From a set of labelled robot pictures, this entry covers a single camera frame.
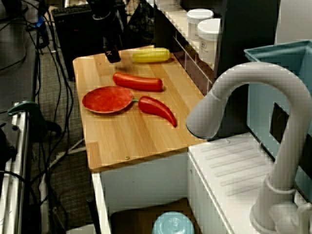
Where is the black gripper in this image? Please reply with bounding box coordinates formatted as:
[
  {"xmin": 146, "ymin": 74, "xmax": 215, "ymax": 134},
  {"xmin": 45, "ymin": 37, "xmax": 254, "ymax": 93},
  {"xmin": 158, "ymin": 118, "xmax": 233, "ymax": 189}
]
[{"xmin": 94, "ymin": 15, "xmax": 124, "ymax": 64}]

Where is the red toy sausage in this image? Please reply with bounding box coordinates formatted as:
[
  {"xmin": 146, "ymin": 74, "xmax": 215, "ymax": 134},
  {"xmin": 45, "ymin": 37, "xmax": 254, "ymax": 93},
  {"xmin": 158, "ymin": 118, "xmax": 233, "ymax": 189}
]
[{"xmin": 112, "ymin": 72, "xmax": 163, "ymax": 92}]

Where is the red toy chili pepper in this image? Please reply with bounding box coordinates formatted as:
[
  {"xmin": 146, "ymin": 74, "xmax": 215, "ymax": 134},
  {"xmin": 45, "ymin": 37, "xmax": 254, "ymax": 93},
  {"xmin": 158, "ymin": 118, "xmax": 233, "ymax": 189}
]
[{"xmin": 131, "ymin": 96, "xmax": 177, "ymax": 128}]

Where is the black equipment box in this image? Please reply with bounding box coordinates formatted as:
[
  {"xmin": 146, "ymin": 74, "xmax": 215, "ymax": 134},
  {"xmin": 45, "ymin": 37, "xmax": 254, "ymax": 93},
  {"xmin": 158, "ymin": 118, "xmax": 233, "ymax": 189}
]
[{"xmin": 52, "ymin": 6, "xmax": 127, "ymax": 81}]

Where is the yellow toy corn cob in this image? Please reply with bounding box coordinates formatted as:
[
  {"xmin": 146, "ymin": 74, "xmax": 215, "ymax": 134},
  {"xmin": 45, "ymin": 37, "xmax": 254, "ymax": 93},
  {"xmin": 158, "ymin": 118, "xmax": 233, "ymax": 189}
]
[{"xmin": 132, "ymin": 47, "xmax": 172, "ymax": 64}]

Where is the red round plate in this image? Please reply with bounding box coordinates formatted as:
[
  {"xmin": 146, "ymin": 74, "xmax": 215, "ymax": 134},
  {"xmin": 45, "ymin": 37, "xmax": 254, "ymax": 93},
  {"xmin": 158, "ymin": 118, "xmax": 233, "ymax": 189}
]
[{"xmin": 81, "ymin": 86, "xmax": 134, "ymax": 115}]

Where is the cream shelf ledge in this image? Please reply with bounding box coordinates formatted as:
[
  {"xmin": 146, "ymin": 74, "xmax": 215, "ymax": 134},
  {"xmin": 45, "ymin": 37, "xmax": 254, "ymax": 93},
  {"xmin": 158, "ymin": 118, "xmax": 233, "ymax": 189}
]
[{"xmin": 156, "ymin": 4, "xmax": 220, "ymax": 71}]

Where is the small blue plastic piece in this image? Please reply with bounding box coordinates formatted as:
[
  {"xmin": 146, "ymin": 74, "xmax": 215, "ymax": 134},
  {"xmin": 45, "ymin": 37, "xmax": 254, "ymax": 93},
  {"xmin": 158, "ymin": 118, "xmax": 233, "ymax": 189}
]
[{"xmin": 34, "ymin": 16, "xmax": 47, "ymax": 29}]

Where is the dark tile backsplash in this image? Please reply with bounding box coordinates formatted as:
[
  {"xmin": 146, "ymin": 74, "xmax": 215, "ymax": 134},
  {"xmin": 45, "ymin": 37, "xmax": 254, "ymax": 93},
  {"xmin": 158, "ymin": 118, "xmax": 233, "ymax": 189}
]
[{"xmin": 170, "ymin": 34, "xmax": 215, "ymax": 98}]

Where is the white lidded jar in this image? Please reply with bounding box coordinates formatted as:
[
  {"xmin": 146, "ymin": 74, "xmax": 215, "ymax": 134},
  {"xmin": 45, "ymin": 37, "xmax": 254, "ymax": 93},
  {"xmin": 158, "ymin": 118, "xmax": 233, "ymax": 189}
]
[
  {"xmin": 187, "ymin": 9, "xmax": 215, "ymax": 42},
  {"xmin": 197, "ymin": 18, "xmax": 222, "ymax": 61}
]

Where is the green clamp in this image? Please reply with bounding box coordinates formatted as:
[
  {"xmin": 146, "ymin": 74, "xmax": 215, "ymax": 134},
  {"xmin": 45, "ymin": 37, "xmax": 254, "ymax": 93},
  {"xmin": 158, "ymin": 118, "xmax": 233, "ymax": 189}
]
[{"xmin": 7, "ymin": 100, "xmax": 39, "ymax": 117}]

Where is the grey toy faucet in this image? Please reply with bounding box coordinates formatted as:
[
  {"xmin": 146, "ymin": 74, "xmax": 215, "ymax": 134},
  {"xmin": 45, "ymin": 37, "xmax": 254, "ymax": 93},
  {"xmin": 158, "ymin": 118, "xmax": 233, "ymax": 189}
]
[{"xmin": 185, "ymin": 61, "xmax": 312, "ymax": 232}]

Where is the dark grey upright panel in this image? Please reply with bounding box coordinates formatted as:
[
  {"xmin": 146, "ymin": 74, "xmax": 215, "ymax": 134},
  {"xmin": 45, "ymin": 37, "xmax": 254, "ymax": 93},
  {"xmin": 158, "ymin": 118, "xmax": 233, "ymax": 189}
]
[{"xmin": 214, "ymin": 0, "xmax": 281, "ymax": 137}]

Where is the teal plastic bin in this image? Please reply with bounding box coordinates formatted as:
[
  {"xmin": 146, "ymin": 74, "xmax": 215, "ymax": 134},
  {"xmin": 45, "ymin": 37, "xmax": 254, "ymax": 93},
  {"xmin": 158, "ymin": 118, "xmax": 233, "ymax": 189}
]
[{"xmin": 243, "ymin": 40, "xmax": 312, "ymax": 203}]

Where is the white sink unit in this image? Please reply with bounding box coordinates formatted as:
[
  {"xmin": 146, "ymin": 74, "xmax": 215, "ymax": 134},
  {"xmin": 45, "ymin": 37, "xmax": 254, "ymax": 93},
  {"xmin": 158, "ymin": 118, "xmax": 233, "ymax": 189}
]
[{"xmin": 91, "ymin": 134, "xmax": 312, "ymax": 234}]

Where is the light blue bowl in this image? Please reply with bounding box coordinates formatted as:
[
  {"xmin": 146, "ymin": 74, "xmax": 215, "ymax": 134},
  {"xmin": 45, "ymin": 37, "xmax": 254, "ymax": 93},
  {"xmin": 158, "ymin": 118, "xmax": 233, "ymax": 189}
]
[{"xmin": 152, "ymin": 211, "xmax": 195, "ymax": 234}]

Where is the black wire mesh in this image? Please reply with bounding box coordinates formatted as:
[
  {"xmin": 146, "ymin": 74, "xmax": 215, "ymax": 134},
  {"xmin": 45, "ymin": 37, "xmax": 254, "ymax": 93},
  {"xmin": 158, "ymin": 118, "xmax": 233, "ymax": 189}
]
[{"xmin": 126, "ymin": 2, "xmax": 156, "ymax": 47}]

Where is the white floor cable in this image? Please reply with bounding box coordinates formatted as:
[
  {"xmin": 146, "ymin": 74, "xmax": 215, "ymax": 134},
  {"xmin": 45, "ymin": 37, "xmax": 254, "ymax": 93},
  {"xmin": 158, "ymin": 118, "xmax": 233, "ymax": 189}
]
[{"xmin": 50, "ymin": 138, "xmax": 86, "ymax": 169}]

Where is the aluminium frame rail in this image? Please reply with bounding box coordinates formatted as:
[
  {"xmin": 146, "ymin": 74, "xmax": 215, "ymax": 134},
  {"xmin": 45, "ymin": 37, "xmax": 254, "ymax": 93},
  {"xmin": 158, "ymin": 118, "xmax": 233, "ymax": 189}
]
[{"xmin": 0, "ymin": 104, "xmax": 32, "ymax": 234}]

